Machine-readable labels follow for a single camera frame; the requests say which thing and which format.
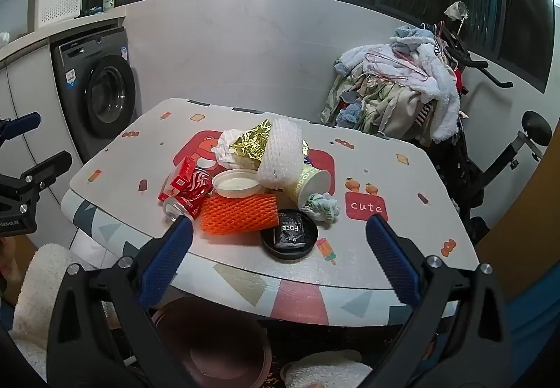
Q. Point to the white plastic bag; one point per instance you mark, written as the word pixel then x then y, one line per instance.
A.
pixel 227 147

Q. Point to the wooden door panel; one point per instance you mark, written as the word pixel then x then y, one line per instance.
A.
pixel 538 204

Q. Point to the blue object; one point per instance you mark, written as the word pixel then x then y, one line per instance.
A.
pixel 538 309

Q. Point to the crushed red soda can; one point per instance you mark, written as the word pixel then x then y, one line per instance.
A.
pixel 192 193

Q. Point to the triangle patterned tablecloth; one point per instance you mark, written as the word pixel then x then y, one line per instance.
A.
pixel 297 300

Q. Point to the cream plastic lid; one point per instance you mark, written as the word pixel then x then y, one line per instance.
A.
pixel 236 183

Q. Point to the black exercise bike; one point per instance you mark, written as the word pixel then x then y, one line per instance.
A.
pixel 536 128

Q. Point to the small black packet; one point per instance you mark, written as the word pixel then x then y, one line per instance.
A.
pixel 288 232

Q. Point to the white green tissue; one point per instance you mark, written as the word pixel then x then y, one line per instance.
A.
pixel 321 208

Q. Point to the white hanging cloth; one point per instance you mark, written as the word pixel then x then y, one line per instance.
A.
pixel 455 11

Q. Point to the black round lid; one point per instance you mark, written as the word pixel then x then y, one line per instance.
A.
pixel 280 254

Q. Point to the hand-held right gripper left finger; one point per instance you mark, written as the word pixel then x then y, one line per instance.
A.
pixel 168 257

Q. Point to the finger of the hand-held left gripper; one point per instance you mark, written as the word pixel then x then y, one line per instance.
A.
pixel 46 167
pixel 22 122

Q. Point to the white foam fruit net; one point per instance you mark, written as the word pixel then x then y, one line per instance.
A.
pixel 280 152

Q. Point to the paper yogurt cup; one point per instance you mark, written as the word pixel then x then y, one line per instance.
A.
pixel 310 187

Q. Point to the grey front-load washing machine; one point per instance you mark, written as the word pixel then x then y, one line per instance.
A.
pixel 109 95

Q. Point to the pile of clothes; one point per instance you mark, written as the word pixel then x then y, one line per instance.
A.
pixel 393 95

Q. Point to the white printed table mat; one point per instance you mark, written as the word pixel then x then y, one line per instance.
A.
pixel 393 178

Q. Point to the red and white package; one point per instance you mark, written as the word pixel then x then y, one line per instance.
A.
pixel 183 176

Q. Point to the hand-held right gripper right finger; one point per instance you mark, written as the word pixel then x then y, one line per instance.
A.
pixel 393 257

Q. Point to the orange foam fruit net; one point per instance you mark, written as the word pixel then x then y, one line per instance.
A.
pixel 238 213

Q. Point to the gold foil wrapper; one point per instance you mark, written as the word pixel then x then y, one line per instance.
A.
pixel 249 147

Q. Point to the white towel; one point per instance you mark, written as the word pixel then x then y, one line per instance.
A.
pixel 323 372

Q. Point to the small blue cloth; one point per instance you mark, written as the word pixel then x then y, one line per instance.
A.
pixel 94 11

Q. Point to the person's left fluffy leg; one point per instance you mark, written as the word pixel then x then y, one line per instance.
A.
pixel 39 296

